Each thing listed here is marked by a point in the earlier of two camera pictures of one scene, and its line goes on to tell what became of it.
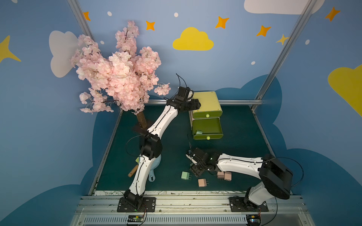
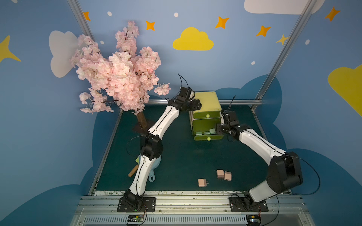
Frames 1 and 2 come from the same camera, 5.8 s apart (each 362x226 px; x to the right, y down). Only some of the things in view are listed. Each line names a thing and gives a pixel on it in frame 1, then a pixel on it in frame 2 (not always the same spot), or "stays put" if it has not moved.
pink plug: (227, 176) stays put
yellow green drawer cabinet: (205, 120) stays put
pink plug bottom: (202, 182) stays put
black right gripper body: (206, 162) -> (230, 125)
